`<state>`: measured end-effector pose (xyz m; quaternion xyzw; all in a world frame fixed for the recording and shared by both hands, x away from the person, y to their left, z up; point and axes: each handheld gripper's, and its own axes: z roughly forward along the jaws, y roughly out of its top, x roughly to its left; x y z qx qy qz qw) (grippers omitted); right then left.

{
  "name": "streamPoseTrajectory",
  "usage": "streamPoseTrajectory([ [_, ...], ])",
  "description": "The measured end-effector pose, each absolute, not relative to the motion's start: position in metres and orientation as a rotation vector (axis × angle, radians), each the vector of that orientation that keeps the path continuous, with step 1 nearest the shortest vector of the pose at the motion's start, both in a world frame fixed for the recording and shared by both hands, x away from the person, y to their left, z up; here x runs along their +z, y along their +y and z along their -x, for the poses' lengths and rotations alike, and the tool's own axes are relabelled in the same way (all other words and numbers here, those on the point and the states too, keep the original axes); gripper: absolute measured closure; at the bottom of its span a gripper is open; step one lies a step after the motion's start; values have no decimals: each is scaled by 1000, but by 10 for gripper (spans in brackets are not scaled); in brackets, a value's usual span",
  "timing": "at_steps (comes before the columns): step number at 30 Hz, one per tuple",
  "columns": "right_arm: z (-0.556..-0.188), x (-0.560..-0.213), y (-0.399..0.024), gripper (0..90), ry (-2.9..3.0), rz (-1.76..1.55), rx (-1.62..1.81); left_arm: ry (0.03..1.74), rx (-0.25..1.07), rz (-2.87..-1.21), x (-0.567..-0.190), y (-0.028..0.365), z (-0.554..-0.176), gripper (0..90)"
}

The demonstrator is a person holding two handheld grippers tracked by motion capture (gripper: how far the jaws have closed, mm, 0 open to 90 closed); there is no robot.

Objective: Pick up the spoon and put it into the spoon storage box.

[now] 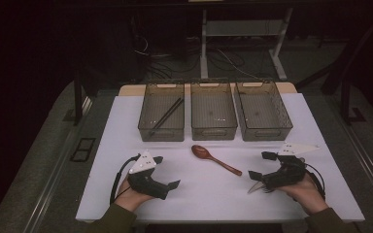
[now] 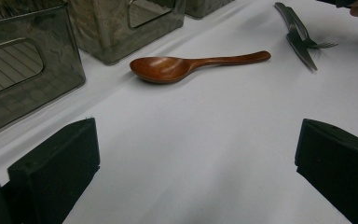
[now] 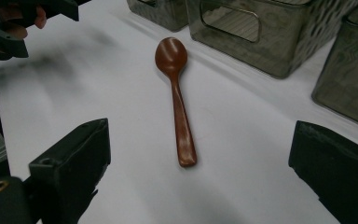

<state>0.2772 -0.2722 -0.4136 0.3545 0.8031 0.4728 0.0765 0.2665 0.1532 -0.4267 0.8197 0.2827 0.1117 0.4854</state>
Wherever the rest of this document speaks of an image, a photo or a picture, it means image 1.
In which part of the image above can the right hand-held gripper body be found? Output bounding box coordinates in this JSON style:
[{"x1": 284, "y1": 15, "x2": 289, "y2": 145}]
[{"x1": 261, "y1": 142, "x2": 321, "y2": 191}]

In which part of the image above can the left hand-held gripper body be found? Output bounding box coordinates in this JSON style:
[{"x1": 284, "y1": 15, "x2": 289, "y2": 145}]
[{"x1": 127, "y1": 150, "x2": 171, "y2": 201}]

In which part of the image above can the black chopstick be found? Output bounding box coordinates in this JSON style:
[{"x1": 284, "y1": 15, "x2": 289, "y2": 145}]
[
  {"x1": 154, "y1": 96, "x2": 183, "y2": 128},
  {"x1": 149, "y1": 98, "x2": 186, "y2": 137}
]

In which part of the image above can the red wooden spoon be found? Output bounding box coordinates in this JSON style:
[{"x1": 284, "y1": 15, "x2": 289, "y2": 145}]
[{"x1": 190, "y1": 144, "x2": 243, "y2": 177}]

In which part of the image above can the translucent brown storage bin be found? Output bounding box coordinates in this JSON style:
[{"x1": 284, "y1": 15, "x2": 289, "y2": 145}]
[
  {"x1": 234, "y1": 80, "x2": 294, "y2": 143},
  {"x1": 137, "y1": 81, "x2": 186, "y2": 143},
  {"x1": 189, "y1": 81, "x2": 239, "y2": 142}
]

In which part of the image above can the person's left hand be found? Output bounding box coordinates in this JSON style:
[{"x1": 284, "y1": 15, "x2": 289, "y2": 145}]
[{"x1": 114, "y1": 177, "x2": 155, "y2": 214}]

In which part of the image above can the person's right hand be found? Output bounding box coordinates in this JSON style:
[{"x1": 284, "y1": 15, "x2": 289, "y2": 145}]
[{"x1": 279, "y1": 179, "x2": 330, "y2": 216}]

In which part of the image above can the white table mat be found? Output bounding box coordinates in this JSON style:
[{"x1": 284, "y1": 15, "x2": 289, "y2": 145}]
[{"x1": 75, "y1": 92, "x2": 366, "y2": 223}]

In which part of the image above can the black metal stand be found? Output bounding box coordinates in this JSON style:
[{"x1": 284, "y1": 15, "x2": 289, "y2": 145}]
[
  {"x1": 72, "y1": 68, "x2": 93, "y2": 127},
  {"x1": 339, "y1": 77, "x2": 367, "y2": 126}
]

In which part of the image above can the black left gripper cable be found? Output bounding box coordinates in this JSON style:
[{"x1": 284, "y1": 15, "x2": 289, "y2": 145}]
[{"x1": 109, "y1": 152, "x2": 142, "y2": 206}]

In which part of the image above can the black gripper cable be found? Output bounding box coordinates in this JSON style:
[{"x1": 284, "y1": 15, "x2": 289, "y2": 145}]
[
  {"x1": 109, "y1": 152, "x2": 142, "y2": 206},
  {"x1": 303, "y1": 161, "x2": 326, "y2": 200}
]

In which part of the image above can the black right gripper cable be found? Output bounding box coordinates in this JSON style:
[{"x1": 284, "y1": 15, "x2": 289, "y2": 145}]
[{"x1": 303, "y1": 161, "x2": 326, "y2": 200}]

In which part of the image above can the bundle of floor cables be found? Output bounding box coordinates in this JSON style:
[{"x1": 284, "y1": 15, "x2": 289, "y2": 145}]
[{"x1": 131, "y1": 34, "x2": 264, "y2": 81}]

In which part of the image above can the white desk frame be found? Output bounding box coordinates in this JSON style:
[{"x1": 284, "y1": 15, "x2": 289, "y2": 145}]
[{"x1": 199, "y1": 7, "x2": 294, "y2": 82}]

